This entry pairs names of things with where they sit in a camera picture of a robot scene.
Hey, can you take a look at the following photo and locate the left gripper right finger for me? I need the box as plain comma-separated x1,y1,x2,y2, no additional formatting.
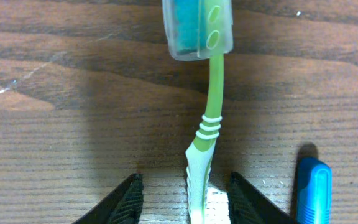
227,172,297,224

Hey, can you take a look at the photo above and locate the blue disposable razor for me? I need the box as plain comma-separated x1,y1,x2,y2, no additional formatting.
296,157,333,224

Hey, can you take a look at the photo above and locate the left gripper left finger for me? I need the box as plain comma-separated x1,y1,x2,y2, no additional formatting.
73,173,144,224

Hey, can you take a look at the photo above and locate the green white toothbrush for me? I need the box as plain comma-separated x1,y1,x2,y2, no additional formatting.
162,0,234,223

